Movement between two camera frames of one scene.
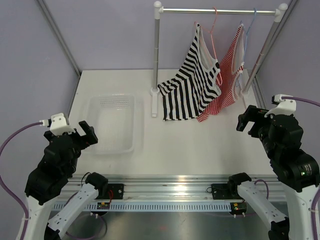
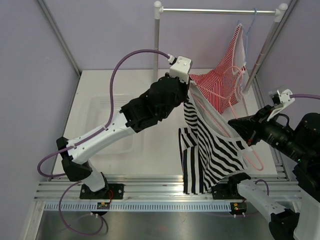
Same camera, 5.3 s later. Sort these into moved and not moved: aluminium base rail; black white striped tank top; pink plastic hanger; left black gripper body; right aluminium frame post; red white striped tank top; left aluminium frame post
Moved: black white striped tank top; pink plastic hanger; left black gripper body
Not moved: red white striped tank top; left aluminium frame post; aluminium base rail; right aluminium frame post
